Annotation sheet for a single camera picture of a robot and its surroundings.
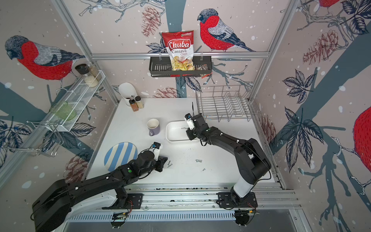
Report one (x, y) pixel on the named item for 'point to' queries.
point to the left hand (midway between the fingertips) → (169, 156)
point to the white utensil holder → (127, 89)
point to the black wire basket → (162, 65)
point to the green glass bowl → (63, 110)
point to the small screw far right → (204, 169)
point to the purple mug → (153, 126)
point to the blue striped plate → (119, 154)
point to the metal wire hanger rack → (44, 137)
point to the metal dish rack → (233, 102)
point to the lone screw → (183, 128)
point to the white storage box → (176, 132)
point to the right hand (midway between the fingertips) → (188, 129)
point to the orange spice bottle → (133, 105)
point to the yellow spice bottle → (139, 102)
